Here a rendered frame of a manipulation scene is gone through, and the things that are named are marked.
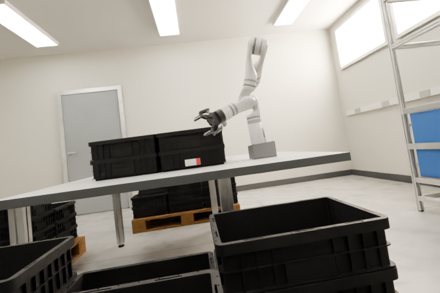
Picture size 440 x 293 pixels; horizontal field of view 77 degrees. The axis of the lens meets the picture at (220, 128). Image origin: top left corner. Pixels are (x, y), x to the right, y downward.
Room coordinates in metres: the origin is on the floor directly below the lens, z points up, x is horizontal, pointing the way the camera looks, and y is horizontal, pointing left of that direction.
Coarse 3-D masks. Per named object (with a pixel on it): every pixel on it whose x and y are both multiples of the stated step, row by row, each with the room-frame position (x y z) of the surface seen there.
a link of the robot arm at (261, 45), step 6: (258, 42) 1.46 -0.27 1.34; (264, 42) 1.45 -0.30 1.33; (258, 48) 1.46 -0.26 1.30; (264, 48) 1.46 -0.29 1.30; (258, 54) 1.50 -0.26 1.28; (264, 54) 1.49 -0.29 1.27; (258, 60) 1.55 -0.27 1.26; (264, 60) 1.54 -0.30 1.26; (258, 66) 1.56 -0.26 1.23; (258, 72) 1.59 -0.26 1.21; (258, 78) 1.63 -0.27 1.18
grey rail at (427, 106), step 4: (428, 104) 2.24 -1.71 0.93; (432, 104) 2.21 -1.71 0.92; (436, 104) 2.17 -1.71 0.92; (408, 108) 2.46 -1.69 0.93; (412, 108) 2.41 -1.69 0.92; (416, 108) 2.37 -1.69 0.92; (420, 108) 2.33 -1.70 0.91; (424, 108) 2.29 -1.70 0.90; (428, 108) 2.25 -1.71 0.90; (432, 108) 2.21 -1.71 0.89; (436, 108) 2.18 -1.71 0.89; (404, 112) 2.51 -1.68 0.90; (408, 112) 2.47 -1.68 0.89; (412, 112) 2.49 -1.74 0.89
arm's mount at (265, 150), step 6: (258, 144) 1.73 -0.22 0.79; (264, 144) 1.74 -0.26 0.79; (270, 144) 1.74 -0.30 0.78; (252, 150) 1.74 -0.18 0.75; (258, 150) 1.73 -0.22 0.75; (264, 150) 1.74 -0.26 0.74; (270, 150) 1.74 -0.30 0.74; (252, 156) 1.77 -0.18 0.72; (258, 156) 1.73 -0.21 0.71; (264, 156) 1.74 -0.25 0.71; (270, 156) 1.74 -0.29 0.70
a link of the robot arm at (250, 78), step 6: (252, 42) 1.46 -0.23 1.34; (252, 48) 1.47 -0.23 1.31; (246, 60) 1.49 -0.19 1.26; (246, 66) 1.49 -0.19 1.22; (252, 66) 1.49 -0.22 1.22; (246, 72) 1.49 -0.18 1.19; (252, 72) 1.48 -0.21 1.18; (246, 78) 1.49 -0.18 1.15; (252, 78) 1.48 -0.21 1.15; (252, 84) 1.49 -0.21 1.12
